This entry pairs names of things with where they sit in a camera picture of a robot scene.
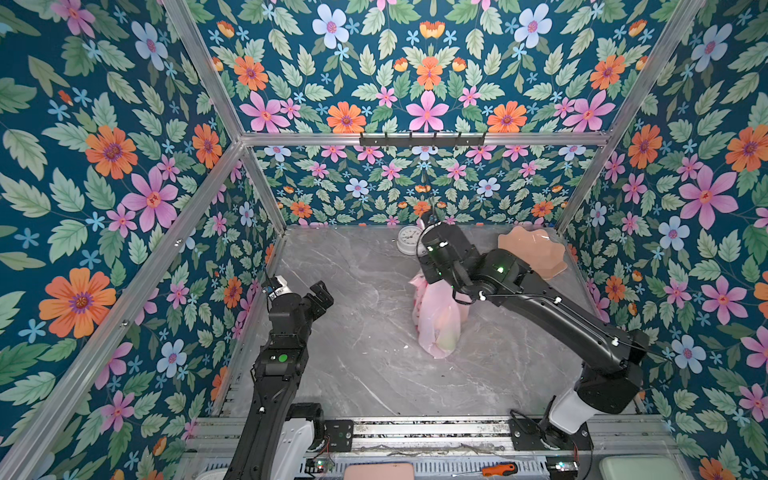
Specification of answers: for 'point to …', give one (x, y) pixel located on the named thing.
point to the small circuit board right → (562, 466)
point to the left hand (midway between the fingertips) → (315, 282)
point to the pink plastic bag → (438, 315)
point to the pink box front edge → (380, 471)
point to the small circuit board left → (314, 465)
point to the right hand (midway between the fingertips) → (431, 249)
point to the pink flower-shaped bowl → (535, 247)
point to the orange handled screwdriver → (506, 468)
